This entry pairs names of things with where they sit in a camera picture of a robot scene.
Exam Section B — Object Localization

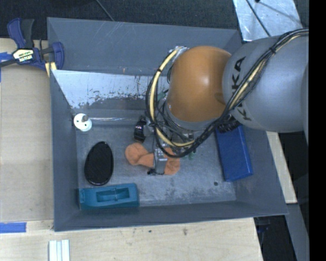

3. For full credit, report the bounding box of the orange cloth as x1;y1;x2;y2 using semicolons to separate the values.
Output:
124;142;181;176

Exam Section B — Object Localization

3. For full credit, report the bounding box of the grey metal bin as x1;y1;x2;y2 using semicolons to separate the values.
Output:
46;17;289;232

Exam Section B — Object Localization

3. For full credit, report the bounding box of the black oval dish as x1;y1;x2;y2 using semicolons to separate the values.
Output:
84;141;115;187

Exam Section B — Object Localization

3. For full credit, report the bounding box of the teal plastic box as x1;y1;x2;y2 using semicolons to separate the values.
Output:
77;183;140;210

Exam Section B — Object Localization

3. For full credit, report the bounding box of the blue flat block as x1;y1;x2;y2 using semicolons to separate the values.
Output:
215;124;254;183

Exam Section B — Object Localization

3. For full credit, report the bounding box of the white round knob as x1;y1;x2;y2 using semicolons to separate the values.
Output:
73;113;93;132

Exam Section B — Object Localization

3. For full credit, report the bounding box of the pale wood board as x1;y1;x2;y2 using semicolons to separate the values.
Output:
0;63;55;223

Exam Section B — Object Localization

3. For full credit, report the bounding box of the black cylinder on white bracket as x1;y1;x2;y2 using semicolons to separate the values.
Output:
134;116;153;143

